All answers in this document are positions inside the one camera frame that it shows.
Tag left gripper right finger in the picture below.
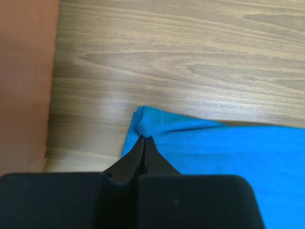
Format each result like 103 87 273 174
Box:
138 138 264 229

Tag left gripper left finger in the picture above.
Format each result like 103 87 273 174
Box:
0 137 145 229

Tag blue t shirt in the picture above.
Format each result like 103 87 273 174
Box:
122 106 305 229

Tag orange plastic laundry basket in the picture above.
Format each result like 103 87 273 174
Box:
0 0 60 174

